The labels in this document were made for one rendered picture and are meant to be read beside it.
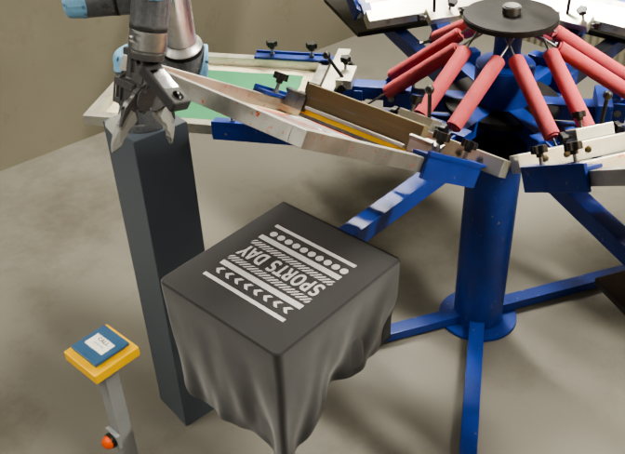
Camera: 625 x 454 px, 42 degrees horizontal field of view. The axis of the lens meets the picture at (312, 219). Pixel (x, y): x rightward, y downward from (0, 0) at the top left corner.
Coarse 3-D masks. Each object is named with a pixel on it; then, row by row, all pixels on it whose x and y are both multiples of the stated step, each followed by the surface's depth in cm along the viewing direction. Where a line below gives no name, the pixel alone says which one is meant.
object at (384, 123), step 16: (320, 96) 228; (336, 96) 225; (336, 112) 225; (352, 112) 222; (368, 112) 219; (384, 112) 216; (368, 128) 218; (384, 128) 215; (400, 128) 213; (416, 128) 210
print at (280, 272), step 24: (264, 240) 230; (288, 240) 230; (216, 264) 222; (240, 264) 221; (264, 264) 221; (288, 264) 221; (312, 264) 220; (336, 264) 220; (240, 288) 213; (264, 288) 213; (288, 288) 212; (312, 288) 212; (264, 312) 205; (288, 312) 205
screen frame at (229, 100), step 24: (168, 72) 183; (192, 96) 176; (216, 96) 172; (240, 96) 219; (264, 96) 227; (240, 120) 167; (264, 120) 163; (312, 144) 160; (336, 144) 166; (360, 144) 173; (408, 168) 192
